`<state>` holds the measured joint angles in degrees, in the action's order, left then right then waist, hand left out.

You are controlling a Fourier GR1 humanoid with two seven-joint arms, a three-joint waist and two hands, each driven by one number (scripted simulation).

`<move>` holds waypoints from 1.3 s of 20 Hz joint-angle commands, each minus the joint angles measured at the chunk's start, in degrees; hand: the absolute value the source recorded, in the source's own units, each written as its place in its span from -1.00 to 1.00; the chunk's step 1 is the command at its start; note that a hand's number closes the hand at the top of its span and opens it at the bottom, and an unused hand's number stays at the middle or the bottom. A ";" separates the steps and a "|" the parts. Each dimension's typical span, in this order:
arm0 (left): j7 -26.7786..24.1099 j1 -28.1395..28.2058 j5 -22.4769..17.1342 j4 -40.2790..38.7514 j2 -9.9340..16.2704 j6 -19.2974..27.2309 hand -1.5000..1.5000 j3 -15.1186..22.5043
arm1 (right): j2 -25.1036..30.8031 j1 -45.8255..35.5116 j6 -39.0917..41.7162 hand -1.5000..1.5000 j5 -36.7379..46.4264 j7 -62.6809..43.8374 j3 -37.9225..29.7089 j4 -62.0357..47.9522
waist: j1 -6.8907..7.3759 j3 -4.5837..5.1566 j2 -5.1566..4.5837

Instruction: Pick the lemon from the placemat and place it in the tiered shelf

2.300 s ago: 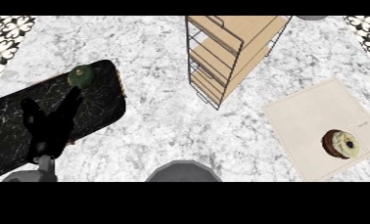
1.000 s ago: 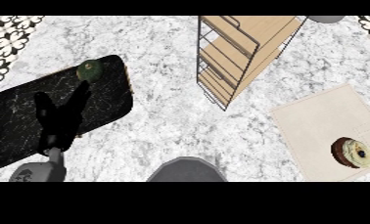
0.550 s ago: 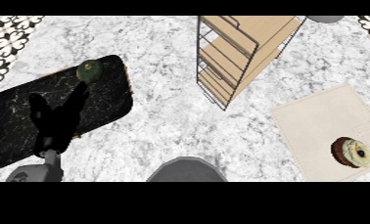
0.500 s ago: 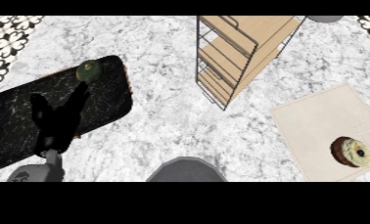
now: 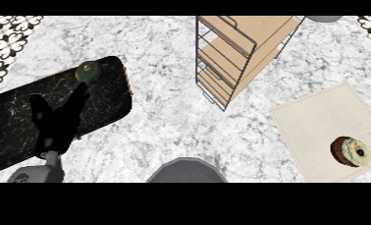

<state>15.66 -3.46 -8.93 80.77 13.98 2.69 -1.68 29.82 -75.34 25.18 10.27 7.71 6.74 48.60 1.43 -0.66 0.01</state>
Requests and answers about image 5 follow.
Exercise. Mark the black and white patterned tile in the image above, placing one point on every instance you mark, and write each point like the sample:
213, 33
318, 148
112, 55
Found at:
12, 39
365, 24

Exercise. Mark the black marble cutting board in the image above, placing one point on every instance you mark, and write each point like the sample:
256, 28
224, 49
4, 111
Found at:
96, 101

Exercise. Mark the grey rounded robot body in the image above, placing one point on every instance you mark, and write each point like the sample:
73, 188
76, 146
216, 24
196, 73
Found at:
187, 171

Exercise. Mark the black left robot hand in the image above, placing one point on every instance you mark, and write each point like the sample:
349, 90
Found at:
57, 121

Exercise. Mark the dark green avocado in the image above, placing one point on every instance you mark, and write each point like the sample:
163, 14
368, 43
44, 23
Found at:
88, 72

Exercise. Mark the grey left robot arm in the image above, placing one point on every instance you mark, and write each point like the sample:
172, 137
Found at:
38, 171

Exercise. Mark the beige placemat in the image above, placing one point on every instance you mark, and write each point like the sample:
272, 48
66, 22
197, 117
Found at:
324, 130

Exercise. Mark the grey round object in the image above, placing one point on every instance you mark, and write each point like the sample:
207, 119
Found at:
324, 18

